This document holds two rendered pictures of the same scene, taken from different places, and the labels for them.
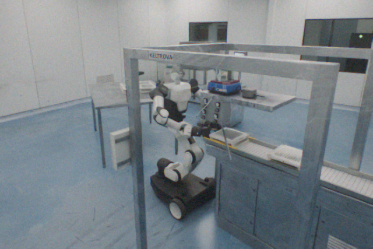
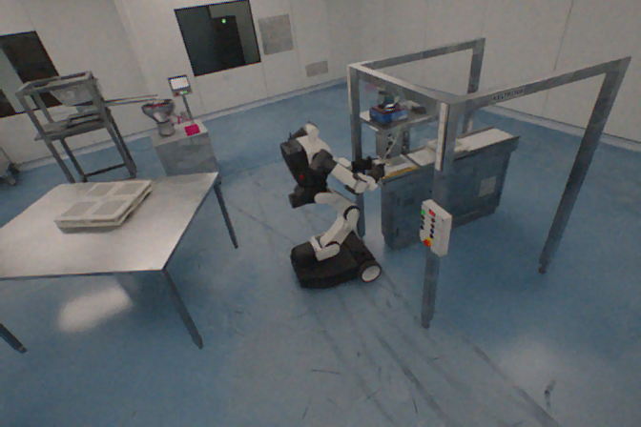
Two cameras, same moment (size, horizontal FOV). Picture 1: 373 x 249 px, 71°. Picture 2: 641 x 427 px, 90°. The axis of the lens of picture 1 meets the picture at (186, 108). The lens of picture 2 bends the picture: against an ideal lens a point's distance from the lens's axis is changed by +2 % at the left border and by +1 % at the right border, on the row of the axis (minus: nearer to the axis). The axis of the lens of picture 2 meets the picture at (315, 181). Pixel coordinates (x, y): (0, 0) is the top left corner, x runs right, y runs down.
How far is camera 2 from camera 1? 2.41 m
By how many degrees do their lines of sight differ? 57
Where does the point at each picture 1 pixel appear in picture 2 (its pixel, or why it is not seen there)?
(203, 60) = (555, 81)
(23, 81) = not seen: outside the picture
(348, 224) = (491, 165)
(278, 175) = (456, 163)
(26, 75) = not seen: outside the picture
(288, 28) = (156, 25)
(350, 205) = (498, 151)
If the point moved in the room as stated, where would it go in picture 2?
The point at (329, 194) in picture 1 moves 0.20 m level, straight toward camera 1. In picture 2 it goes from (488, 152) to (511, 161)
